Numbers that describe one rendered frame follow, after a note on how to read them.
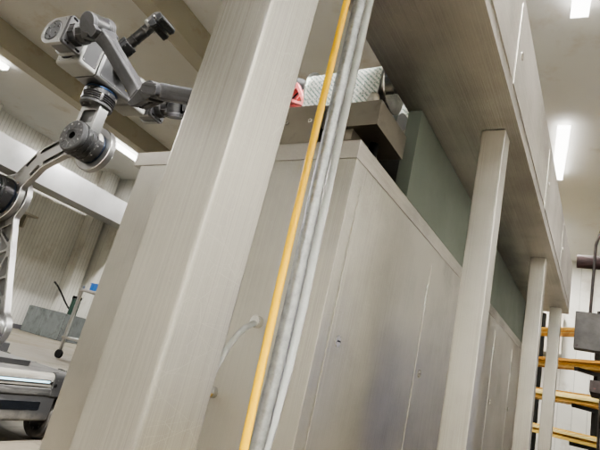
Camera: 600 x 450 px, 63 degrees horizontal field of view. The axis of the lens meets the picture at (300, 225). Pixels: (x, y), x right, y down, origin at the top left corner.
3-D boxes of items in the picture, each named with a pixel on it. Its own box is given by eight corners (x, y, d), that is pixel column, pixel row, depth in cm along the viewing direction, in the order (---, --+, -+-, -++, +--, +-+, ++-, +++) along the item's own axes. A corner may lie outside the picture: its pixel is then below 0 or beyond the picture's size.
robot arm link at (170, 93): (141, 78, 163) (164, 85, 173) (138, 95, 164) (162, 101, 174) (246, 95, 145) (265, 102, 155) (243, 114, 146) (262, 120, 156)
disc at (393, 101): (399, 124, 140) (405, 77, 143) (400, 123, 140) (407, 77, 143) (379, 100, 128) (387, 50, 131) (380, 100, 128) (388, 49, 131)
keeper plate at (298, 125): (278, 154, 112) (289, 112, 115) (315, 152, 107) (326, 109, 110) (272, 148, 110) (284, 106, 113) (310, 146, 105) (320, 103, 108)
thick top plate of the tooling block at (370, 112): (265, 164, 136) (270, 145, 137) (402, 160, 114) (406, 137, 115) (230, 135, 123) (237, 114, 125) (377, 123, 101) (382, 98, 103)
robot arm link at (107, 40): (130, 115, 167) (151, 120, 176) (154, 87, 162) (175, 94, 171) (76, 21, 177) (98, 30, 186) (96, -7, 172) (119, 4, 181)
